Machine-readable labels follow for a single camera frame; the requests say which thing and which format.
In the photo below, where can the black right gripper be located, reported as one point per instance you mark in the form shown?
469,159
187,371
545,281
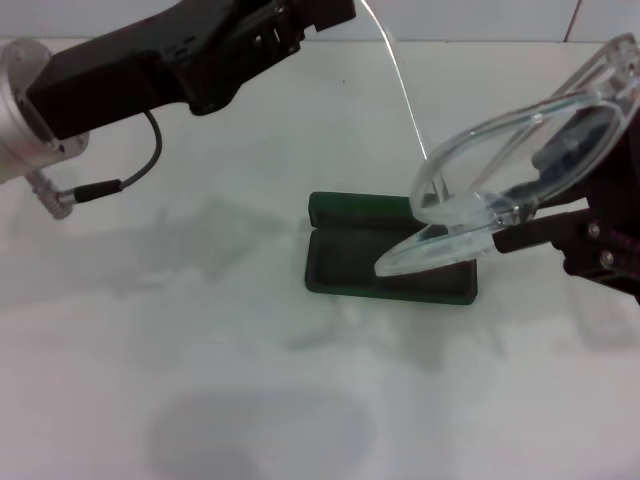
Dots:
615,225

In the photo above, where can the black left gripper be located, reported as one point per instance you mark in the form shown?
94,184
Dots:
150,65

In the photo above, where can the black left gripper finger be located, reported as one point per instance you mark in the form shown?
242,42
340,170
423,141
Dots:
325,15

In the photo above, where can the clear transparent glasses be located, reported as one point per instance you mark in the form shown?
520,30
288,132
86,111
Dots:
450,215

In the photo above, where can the green glasses case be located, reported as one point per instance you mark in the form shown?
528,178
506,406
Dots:
345,260

